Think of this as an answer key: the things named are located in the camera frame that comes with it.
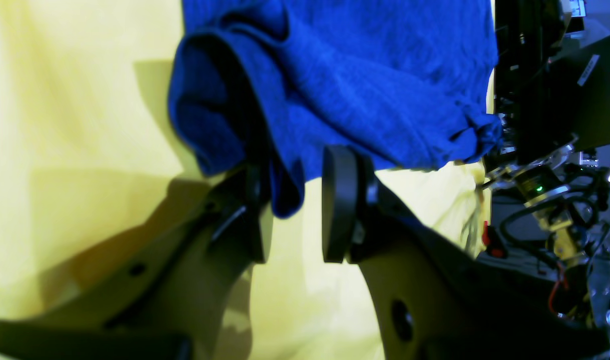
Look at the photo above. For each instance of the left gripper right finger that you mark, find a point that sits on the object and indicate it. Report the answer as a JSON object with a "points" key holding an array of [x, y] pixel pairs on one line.
{"points": [[431, 299]]}

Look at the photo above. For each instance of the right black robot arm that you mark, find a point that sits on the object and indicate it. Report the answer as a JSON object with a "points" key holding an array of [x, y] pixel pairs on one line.
{"points": [[561, 199]]}

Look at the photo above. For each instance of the yellow table cloth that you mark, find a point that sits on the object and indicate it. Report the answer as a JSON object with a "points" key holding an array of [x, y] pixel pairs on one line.
{"points": [[92, 171]]}

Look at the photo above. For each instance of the navy blue long-sleeve shirt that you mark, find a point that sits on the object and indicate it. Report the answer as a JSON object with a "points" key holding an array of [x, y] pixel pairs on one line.
{"points": [[404, 81]]}

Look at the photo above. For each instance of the red clamp top right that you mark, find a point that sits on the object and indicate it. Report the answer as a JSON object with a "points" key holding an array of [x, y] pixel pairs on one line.
{"points": [[492, 242]]}

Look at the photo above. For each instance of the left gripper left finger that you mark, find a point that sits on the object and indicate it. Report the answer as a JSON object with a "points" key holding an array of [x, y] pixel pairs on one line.
{"points": [[168, 301]]}

